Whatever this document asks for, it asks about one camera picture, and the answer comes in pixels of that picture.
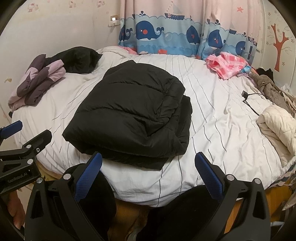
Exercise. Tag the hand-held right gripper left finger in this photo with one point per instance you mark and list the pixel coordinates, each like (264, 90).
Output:
(89, 173)

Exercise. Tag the purple jacket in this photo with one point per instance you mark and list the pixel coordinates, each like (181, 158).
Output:
(34, 83)

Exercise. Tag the dark cloth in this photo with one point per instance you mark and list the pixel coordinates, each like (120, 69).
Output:
(264, 71)

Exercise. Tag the wooden bed frame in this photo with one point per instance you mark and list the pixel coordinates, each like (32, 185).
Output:
(277, 199)

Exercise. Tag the white power strip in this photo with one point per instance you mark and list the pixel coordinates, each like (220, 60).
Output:
(114, 23)

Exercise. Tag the person's left hand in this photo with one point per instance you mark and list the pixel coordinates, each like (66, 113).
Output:
(16, 213)

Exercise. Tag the cream puffer jacket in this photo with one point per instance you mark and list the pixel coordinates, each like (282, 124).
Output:
(277, 125)

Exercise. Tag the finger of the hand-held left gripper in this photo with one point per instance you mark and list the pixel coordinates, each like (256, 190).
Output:
(40, 139)
(11, 128)

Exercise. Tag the pink checked cloth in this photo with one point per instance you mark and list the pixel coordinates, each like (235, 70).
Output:
(225, 63)

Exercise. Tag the black puffer jacket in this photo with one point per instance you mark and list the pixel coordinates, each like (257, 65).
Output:
(129, 104)

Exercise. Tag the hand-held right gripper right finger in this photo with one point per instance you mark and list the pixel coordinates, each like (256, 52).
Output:
(208, 173)

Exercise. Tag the whale print curtain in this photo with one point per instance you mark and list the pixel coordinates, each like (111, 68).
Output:
(161, 30)

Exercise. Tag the white striped bed quilt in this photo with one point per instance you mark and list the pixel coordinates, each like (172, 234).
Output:
(219, 115)

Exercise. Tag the white plastic bag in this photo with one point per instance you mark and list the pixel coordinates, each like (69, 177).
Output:
(289, 92)

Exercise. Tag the brown quilted coat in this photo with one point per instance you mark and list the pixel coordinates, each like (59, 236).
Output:
(270, 92)

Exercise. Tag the blue patterned cloth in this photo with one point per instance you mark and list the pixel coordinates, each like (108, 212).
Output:
(246, 69)

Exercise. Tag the red tree wall sticker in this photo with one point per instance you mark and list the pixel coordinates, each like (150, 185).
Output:
(278, 51)

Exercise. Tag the black garment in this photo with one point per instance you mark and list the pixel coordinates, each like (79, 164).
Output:
(78, 60)

